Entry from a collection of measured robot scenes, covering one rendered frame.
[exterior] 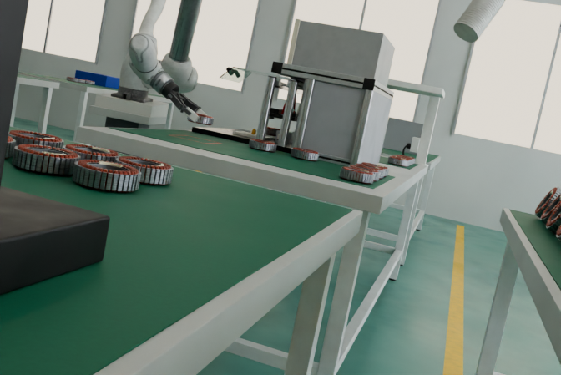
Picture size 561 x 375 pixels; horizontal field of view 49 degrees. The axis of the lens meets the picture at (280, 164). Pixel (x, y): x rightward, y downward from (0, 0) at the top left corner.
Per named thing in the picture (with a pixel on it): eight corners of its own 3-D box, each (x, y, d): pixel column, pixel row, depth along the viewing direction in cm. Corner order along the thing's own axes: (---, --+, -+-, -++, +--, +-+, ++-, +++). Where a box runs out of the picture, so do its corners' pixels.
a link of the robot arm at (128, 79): (118, 83, 331) (124, 43, 327) (152, 90, 336) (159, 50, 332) (118, 87, 316) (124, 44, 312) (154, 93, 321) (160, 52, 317)
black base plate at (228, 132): (191, 131, 271) (192, 126, 271) (241, 133, 333) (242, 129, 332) (290, 154, 259) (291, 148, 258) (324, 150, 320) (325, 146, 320)
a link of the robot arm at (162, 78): (147, 86, 263) (156, 95, 262) (159, 69, 261) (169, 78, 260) (157, 88, 272) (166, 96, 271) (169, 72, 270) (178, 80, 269)
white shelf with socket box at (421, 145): (365, 155, 354) (381, 77, 349) (374, 154, 389) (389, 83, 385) (425, 168, 344) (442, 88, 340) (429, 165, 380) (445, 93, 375)
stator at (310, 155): (285, 154, 245) (286, 145, 244) (308, 158, 250) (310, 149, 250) (298, 159, 235) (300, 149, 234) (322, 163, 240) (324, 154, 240)
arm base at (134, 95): (106, 96, 314) (108, 85, 313) (121, 94, 336) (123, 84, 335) (140, 103, 313) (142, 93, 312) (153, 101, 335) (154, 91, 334)
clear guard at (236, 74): (219, 78, 272) (221, 64, 271) (238, 83, 295) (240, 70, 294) (288, 91, 263) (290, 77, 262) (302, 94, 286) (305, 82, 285)
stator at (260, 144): (242, 146, 244) (244, 137, 244) (260, 148, 253) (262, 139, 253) (262, 151, 237) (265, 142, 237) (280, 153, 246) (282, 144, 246)
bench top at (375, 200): (74, 141, 198) (77, 126, 198) (275, 140, 409) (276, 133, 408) (379, 215, 171) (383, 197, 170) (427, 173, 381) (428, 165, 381)
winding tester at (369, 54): (286, 65, 267) (295, 18, 265) (310, 75, 309) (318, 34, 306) (373, 81, 256) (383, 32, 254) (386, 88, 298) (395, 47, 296)
